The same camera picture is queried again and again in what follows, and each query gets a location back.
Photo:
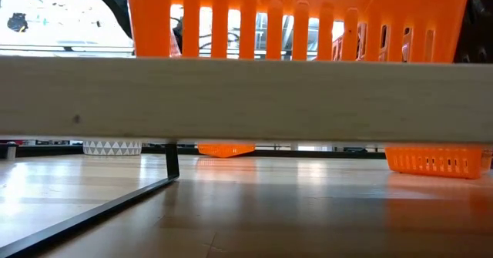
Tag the orange plastic basket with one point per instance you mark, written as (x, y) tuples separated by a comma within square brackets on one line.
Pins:
[(431, 161), (225, 150), (154, 19)]

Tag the black plastic basket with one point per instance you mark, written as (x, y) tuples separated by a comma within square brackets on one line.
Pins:
[(481, 19)]

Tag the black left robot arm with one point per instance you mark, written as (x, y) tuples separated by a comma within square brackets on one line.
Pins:
[(111, 0)]

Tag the succulent in white patterned pot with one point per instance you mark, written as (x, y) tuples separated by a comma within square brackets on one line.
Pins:
[(111, 149)]

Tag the small black background object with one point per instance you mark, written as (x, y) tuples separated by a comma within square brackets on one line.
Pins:
[(17, 22)]

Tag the black aluminium rig frame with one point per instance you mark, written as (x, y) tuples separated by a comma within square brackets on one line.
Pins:
[(327, 155)]

